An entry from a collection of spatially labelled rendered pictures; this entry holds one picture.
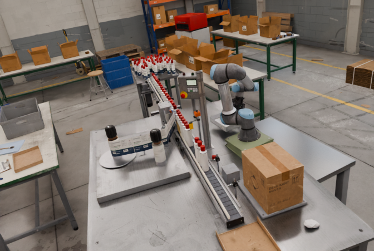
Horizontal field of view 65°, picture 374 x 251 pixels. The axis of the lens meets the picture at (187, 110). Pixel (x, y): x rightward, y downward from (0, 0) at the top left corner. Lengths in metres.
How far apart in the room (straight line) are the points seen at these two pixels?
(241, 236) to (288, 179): 0.41
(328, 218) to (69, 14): 8.64
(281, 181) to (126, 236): 0.96
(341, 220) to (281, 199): 0.33
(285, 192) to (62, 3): 8.48
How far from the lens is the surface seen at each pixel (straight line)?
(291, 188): 1.86
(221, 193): 1.98
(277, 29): 6.45
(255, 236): 1.80
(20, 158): 3.27
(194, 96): 2.30
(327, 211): 1.99
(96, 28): 9.52
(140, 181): 2.21
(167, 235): 1.86
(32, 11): 9.46
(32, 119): 3.71
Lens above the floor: 2.18
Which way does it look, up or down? 25 degrees down
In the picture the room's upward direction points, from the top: 8 degrees counter-clockwise
